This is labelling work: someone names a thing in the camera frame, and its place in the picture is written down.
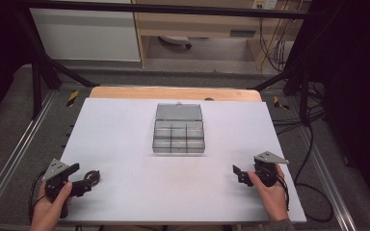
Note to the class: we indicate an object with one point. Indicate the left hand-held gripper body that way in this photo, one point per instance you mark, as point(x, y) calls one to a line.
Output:
point(55, 170)

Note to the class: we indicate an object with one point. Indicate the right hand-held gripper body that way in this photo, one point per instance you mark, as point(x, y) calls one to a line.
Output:
point(264, 170)

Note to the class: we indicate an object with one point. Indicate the clear plastic compartment box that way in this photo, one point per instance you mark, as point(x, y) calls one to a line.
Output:
point(179, 131)

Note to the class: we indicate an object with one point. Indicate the person's right hand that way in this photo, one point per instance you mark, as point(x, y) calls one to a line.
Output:
point(271, 199)

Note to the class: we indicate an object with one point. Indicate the person's left hand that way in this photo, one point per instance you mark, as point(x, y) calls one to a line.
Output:
point(48, 210)

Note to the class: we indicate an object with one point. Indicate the wooden table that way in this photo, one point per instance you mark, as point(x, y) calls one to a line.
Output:
point(173, 94)

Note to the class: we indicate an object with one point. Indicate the dark curtain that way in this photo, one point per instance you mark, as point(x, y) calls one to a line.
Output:
point(356, 96)

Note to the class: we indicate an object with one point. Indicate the white cabinet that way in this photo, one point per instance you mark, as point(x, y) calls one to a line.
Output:
point(86, 35)

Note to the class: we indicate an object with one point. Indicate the white object under desk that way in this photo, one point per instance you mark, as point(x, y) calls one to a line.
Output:
point(176, 40)

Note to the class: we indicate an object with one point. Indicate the light wooden desk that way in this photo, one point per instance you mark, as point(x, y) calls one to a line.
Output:
point(199, 27)

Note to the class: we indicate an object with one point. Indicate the aluminium floor rail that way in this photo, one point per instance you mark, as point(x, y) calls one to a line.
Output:
point(13, 160)
point(327, 179)

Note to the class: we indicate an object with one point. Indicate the white wall socket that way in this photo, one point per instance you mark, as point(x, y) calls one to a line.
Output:
point(265, 4)

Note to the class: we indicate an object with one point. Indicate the black metal frame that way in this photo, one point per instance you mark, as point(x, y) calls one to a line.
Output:
point(173, 12)

